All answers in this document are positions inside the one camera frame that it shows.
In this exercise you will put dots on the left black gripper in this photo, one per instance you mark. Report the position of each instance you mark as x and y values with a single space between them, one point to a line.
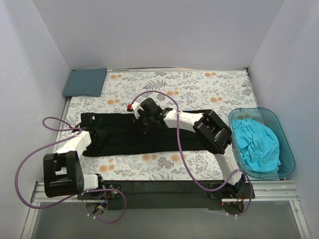
100 133

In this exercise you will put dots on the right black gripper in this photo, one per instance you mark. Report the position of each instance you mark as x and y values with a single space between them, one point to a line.
143 119

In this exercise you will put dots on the black t-shirt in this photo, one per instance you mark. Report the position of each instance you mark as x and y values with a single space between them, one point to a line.
126 138

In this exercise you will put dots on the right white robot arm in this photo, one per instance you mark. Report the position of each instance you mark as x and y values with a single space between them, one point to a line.
210 129

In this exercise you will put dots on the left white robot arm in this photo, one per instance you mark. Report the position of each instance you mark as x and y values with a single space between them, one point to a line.
63 174

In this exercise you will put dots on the folded grey-blue t-shirt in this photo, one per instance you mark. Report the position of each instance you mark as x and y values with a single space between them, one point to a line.
88 82

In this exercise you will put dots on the floral patterned table mat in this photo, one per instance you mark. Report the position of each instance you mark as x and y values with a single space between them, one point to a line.
221 91

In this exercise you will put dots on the turquoise t-shirt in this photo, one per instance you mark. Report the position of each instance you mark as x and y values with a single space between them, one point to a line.
258 146

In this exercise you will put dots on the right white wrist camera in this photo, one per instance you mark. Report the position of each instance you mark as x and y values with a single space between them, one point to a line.
134 108

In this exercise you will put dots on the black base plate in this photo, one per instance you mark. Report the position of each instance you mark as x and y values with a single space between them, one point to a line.
178 194

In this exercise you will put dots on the aluminium frame rail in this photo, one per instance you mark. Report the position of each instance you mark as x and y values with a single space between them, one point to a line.
277 190

